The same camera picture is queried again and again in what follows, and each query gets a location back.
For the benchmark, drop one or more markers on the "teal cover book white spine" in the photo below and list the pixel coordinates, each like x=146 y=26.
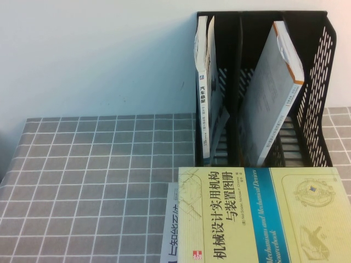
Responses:
x=203 y=109

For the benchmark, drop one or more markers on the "black perforated book stand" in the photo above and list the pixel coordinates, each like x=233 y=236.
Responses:
x=315 y=109

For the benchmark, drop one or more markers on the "yellow mechanical devices sourcebook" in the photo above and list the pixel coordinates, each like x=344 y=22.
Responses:
x=246 y=219

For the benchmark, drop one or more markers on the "white book blue lettering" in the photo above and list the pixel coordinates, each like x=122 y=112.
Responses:
x=171 y=233

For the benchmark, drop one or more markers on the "white orange ROS2 book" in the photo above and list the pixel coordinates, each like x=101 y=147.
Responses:
x=268 y=96

